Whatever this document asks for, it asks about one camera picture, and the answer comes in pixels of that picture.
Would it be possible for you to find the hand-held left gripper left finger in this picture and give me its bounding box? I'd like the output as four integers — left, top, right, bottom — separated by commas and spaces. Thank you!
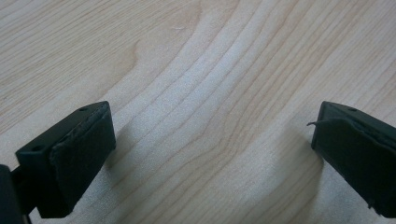
10, 100, 117, 219

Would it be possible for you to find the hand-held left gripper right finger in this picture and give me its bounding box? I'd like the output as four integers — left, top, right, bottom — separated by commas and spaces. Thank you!
306, 100, 396, 219

